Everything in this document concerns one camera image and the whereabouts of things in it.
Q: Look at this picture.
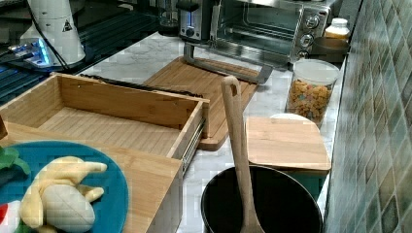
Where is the wooden drawer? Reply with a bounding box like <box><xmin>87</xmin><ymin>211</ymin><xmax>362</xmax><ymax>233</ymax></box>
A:
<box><xmin>1</xmin><ymin>73</ymin><xmax>209</xmax><ymax>168</ymax></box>

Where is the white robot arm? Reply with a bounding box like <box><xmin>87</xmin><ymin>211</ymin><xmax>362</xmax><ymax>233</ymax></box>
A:
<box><xmin>20</xmin><ymin>0</ymin><xmax>86</xmax><ymax>68</ymax></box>

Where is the wooden spoon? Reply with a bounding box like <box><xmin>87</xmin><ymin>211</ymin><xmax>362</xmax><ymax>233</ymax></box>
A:
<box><xmin>222</xmin><ymin>76</ymin><xmax>264</xmax><ymax>233</ymax></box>

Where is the large wooden cutting board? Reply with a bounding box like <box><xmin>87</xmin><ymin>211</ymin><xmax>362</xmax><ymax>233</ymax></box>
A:
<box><xmin>143</xmin><ymin>55</ymin><xmax>260</xmax><ymax>151</ymax></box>

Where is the white lidded round container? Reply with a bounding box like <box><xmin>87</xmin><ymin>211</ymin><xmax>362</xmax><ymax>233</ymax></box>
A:
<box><xmin>271</xmin><ymin>113</ymin><xmax>311</xmax><ymax>121</ymax></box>

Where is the teal box with wooden lid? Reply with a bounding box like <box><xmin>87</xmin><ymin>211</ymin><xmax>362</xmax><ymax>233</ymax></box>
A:
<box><xmin>246</xmin><ymin>116</ymin><xmax>331</xmax><ymax>200</ymax></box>

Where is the stainless steel toaster oven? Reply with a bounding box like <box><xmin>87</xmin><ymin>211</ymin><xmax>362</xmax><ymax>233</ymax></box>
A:
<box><xmin>184</xmin><ymin>0</ymin><xmax>340</xmax><ymax>83</ymax></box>

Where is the black slot toaster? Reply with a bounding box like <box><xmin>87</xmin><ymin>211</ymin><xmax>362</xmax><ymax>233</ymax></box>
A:
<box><xmin>176</xmin><ymin>0</ymin><xmax>215</xmax><ymax>43</ymax></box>

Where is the clear cereal jar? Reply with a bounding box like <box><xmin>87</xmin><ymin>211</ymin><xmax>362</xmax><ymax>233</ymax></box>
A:
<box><xmin>286</xmin><ymin>59</ymin><xmax>340</xmax><ymax>126</ymax></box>

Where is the teal plate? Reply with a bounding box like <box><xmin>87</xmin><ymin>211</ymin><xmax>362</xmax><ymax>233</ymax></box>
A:
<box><xmin>0</xmin><ymin>141</ymin><xmax>128</xmax><ymax>233</ymax></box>

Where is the plush banana toy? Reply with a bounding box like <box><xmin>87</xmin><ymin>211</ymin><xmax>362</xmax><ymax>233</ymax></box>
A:
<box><xmin>18</xmin><ymin>156</ymin><xmax>107</xmax><ymax>233</ymax></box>

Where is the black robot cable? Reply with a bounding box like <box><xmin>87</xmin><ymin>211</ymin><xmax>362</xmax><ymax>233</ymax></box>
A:
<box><xmin>24</xmin><ymin>0</ymin><xmax>71</xmax><ymax>71</ymax></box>

